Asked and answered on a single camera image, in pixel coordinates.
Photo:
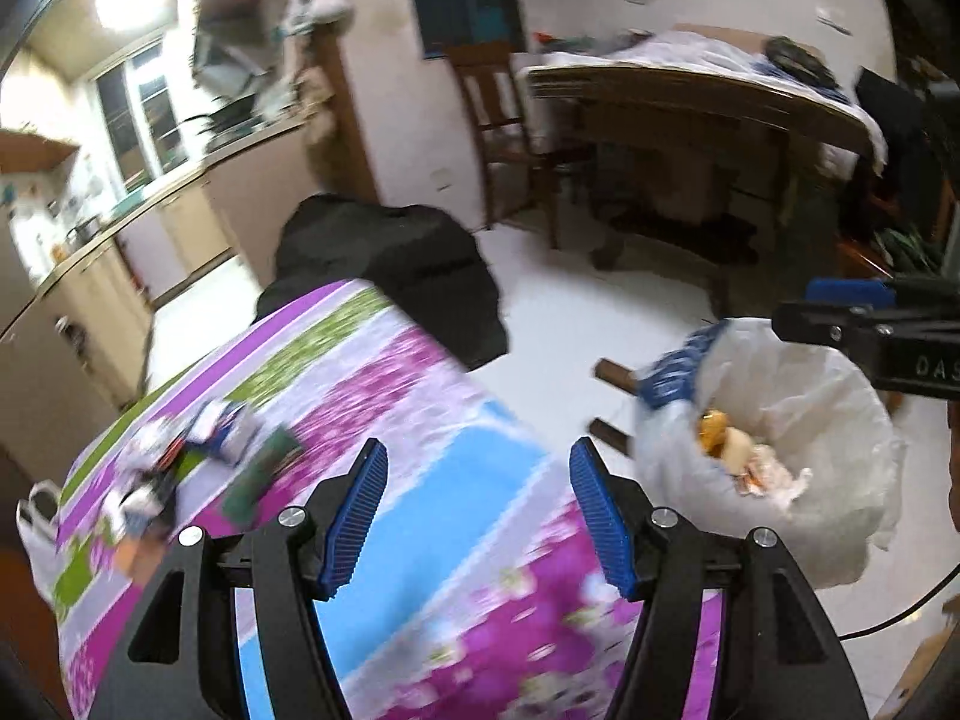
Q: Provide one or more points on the wall-mounted kitchen cabinet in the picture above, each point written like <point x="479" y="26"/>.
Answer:
<point x="34" y="150"/>

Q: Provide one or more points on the white table cloth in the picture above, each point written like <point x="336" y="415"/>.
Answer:
<point x="712" y="52"/>

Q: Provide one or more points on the crumpled white wrapper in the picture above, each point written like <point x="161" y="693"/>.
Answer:
<point x="776" y="472"/>

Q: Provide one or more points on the beige kitchen counter cabinets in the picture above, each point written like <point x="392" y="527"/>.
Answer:
<point x="150" y="240"/>

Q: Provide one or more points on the kitchen window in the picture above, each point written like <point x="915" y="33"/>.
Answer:
<point x="142" y="116"/>

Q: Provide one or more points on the dark wooden chair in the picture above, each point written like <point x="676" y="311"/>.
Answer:
<point x="502" y="120"/>

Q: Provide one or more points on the dark small items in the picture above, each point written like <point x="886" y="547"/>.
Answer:
<point x="146" y="491"/>

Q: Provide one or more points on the black bag on chair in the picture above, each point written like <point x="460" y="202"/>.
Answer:
<point x="405" y="262"/>

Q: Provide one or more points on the metal range hood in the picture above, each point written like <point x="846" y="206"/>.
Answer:
<point x="232" y="22"/>

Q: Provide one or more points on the trash bin with white bag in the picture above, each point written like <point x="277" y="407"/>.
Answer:
<point x="810" y="405"/>

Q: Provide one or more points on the green packet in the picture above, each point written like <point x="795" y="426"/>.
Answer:
<point x="262" y="476"/>

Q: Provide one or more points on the floral purple tablecloth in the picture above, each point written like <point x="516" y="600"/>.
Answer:
<point x="420" y="427"/>

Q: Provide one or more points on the hanging cloth bags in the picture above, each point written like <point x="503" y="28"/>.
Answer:
<point x="319" y="37"/>

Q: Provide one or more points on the blue printed plastic bag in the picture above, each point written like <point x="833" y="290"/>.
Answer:
<point x="675" y="371"/>

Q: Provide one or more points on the blue white small box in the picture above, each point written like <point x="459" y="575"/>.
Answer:
<point x="221" y="427"/>

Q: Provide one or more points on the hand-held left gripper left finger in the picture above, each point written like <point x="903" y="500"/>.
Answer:
<point x="352" y="529"/>

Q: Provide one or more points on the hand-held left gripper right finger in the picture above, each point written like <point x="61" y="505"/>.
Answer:
<point x="604" y="529"/>

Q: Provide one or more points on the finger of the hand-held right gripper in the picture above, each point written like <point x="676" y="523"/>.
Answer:
<point x="825" y="322"/>
<point x="847" y="292"/>

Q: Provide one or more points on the wooden dining table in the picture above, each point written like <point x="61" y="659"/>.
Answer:
<point x="675" y="97"/>

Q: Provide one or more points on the black object on table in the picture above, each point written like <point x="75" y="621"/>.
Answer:
<point x="799" y="60"/>

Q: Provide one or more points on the green leafy vegetables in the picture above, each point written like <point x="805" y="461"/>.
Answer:
<point x="907" y="251"/>

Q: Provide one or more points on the black cooking pan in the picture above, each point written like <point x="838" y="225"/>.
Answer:
<point x="225" y="120"/>

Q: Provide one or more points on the black jacket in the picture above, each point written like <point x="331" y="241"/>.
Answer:
<point x="896" y="120"/>

